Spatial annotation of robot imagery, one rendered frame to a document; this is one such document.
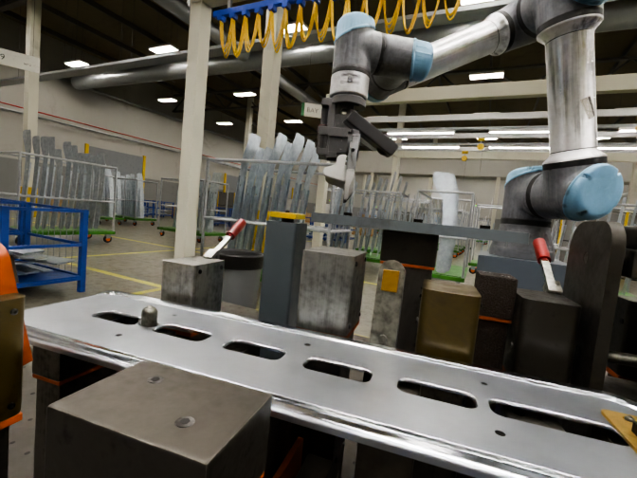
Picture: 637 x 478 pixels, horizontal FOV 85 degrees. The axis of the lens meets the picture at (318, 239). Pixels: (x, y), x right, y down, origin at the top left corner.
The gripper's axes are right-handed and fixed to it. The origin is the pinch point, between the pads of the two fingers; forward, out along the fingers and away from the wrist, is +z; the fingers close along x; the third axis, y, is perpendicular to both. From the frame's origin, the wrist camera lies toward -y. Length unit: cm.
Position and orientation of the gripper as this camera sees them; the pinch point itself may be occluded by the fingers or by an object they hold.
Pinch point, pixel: (348, 202)
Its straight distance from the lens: 71.0
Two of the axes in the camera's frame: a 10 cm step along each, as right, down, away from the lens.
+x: -0.6, 0.7, -10.0
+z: -1.0, 9.9, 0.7
